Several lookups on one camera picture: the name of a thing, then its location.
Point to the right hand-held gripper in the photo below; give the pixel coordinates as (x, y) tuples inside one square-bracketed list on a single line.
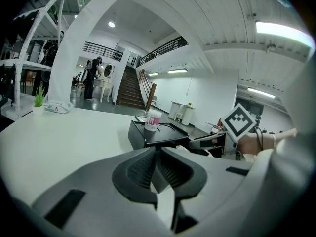
[(238, 122)]

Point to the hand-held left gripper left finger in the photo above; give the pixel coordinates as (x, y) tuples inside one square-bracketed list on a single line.
[(98, 201)]

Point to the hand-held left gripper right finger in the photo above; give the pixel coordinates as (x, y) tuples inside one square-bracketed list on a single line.
[(217, 181)]

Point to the black box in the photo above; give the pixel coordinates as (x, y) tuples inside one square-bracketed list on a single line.
[(160, 134)]

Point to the white pink-label swab container item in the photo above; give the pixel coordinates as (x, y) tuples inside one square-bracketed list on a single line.
[(152, 121)]

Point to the person's right forearm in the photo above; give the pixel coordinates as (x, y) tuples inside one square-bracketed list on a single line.
[(267, 141)]

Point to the long tube ceiling light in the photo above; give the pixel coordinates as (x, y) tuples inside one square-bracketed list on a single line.
[(261, 92), (177, 70), (153, 74)]

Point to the brown wooden staircase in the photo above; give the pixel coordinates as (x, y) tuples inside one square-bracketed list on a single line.
[(130, 88)]

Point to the black balcony railing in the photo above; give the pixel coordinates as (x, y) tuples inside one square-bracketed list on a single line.
[(102, 49), (163, 49)]

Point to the white green wet wipes packet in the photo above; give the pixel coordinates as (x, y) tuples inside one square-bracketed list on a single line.
[(58, 106)]

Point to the small green plant white pot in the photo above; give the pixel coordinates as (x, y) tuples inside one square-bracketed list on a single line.
[(38, 102)]

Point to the white dressing table with mirror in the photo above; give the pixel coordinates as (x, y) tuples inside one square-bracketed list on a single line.
[(105, 81)]

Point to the large rectangular ceiling light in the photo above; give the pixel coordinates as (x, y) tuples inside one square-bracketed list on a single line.
[(281, 32)]

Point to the round ceiling light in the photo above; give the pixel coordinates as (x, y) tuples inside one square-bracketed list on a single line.
[(111, 24)]

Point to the white metal shelf rack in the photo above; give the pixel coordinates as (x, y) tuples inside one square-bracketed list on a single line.
[(27, 53)]

